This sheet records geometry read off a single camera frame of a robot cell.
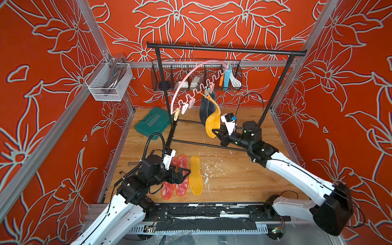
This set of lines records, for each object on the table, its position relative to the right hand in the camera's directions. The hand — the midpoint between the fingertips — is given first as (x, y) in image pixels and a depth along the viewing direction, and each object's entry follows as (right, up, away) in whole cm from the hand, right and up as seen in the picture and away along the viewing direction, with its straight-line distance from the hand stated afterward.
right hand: (210, 131), depth 70 cm
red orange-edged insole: (-14, -32, +10) cm, 36 cm away
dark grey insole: (-2, +11, +14) cm, 18 cm away
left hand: (-13, -18, +1) cm, 22 cm away
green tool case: (-34, +6, +37) cm, 50 cm away
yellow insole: (-7, -29, +14) cm, 32 cm away
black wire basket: (-6, +34, +25) cm, 43 cm away
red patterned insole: (-22, -32, +11) cm, 40 cm away
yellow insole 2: (+1, +5, -1) cm, 5 cm away
